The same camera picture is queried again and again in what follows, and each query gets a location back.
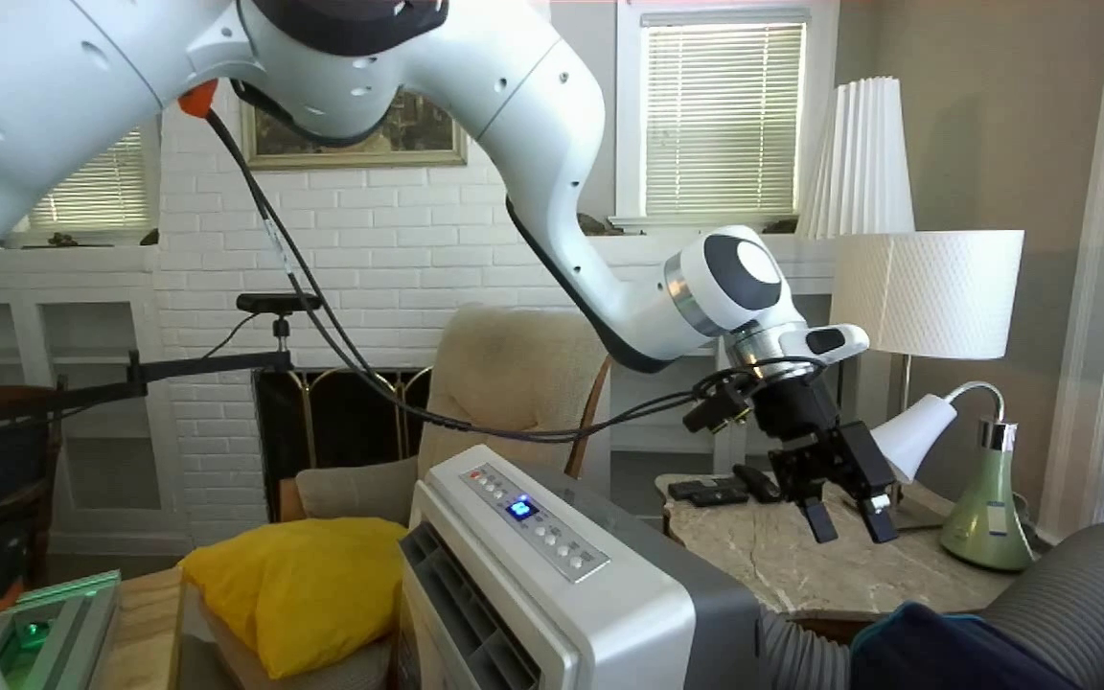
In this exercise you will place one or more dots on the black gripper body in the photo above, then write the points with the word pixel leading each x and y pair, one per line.
pixel 804 425

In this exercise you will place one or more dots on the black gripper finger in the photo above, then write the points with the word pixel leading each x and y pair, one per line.
pixel 810 495
pixel 878 494

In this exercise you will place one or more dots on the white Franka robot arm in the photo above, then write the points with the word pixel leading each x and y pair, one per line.
pixel 322 77

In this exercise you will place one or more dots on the beige fabric armchair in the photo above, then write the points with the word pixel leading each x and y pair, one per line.
pixel 499 385

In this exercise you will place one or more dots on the marble top side table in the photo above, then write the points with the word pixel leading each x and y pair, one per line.
pixel 822 560

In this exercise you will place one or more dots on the white glass door cabinet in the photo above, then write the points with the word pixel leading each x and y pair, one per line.
pixel 707 447

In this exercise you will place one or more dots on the green desk lamp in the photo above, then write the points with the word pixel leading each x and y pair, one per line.
pixel 988 513

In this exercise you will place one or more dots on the table lamp with drum shade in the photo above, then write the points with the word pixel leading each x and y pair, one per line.
pixel 929 295

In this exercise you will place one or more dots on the white curtain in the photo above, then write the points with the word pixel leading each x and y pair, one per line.
pixel 1090 320

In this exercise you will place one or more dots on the floor lamp with pleated shade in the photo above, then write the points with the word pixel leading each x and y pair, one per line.
pixel 861 155

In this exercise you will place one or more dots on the white portable air conditioner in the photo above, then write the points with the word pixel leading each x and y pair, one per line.
pixel 538 587

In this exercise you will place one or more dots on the white window blind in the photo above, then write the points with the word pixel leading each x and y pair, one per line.
pixel 727 120

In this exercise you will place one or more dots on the framed town painting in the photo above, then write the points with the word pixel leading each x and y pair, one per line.
pixel 430 139

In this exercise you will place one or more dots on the black fireplace screen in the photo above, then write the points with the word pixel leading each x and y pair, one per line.
pixel 335 436

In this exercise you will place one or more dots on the yellow pillow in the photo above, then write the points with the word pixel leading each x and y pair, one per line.
pixel 297 587

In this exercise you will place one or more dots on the white built-in cabinet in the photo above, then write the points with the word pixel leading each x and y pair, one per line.
pixel 94 425

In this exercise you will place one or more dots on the reflective flat panel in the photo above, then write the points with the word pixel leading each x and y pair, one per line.
pixel 56 633

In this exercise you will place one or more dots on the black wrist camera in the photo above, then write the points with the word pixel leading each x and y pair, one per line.
pixel 717 410

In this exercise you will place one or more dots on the black stereo camera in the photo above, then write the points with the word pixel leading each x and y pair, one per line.
pixel 276 306

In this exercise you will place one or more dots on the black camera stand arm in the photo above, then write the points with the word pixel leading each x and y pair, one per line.
pixel 169 375

